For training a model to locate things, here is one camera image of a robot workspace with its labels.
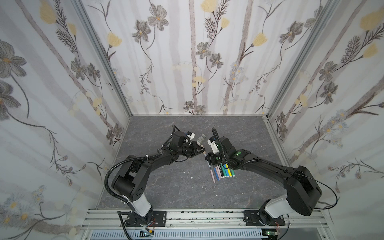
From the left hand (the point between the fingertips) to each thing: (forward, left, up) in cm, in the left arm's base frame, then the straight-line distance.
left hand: (203, 146), depth 84 cm
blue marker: (-9, -15, -14) cm, 22 cm away
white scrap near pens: (-9, +9, -15) cm, 20 cm away
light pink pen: (-12, -6, -14) cm, 20 cm away
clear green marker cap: (+19, -3, -15) cm, 24 cm away
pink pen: (-10, -10, -14) cm, 20 cm away
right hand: (-4, +1, -1) cm, 5 cm away
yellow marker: (-12, -16, -13) cm, 24 cm away
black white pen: (-9, -12, -14) cm, 21 cm away
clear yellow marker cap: (+16, -1, -14) cm, 21 cm away
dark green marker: (-9, -13, -13) cm, 21 cm away
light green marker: (-11, -19, -13) cm, 25 cm away
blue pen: (-11, -8, -14) cm, 19 cm away
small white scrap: (-9, +11, -16) cm, 21 cm away
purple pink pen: (-10, -10, -15) cm, 20 cm away
